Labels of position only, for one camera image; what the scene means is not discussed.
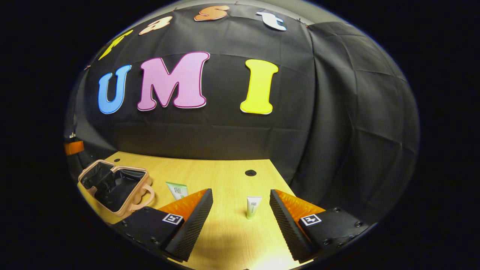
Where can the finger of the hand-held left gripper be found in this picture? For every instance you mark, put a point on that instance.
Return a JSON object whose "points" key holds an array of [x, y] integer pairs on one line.
{"points": [[74, 147]]}

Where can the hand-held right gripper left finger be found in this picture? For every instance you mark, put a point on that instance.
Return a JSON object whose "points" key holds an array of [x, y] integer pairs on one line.
{"points": [[189, 228]]}

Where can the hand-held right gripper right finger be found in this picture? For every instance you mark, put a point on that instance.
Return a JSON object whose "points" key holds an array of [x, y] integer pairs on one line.
{"points": [[287, 228]]}

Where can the green white cream tube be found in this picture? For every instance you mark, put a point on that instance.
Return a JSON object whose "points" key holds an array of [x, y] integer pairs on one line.
{"points": [[177, 190]]}

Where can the small pink suitcase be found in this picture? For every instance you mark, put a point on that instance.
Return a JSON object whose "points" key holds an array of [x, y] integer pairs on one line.
{"points": [[112, 187]]}

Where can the black backdrop cloth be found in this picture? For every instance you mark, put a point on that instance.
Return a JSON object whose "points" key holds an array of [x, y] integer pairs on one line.
{"points": [[225, 131]]}

